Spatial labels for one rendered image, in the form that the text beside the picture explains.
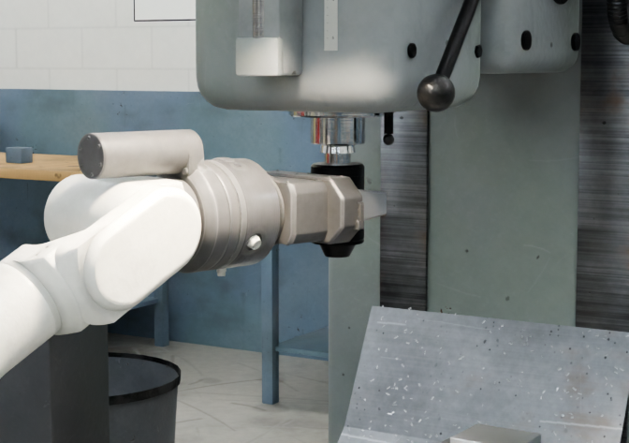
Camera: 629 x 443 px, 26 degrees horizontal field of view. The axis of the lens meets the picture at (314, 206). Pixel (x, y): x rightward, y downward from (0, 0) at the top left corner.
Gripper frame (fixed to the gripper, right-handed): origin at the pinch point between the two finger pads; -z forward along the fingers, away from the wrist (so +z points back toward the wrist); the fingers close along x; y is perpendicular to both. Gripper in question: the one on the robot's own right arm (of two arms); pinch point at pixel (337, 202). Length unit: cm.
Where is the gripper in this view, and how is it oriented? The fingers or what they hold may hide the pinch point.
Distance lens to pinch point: 119.6
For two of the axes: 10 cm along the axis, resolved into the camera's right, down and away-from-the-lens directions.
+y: -0.1, 9.9, 1.1
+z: -7.1, 0.7, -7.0
